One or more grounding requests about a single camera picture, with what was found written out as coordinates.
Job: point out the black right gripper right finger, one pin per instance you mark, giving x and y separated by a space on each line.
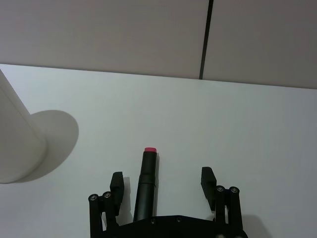
208 184

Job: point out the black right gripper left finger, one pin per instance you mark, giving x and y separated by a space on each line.
116 191

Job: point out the black cylinder with pink tip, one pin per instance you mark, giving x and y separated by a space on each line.
146 183

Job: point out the cream vacuum bottle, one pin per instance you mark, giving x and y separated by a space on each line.
19 143

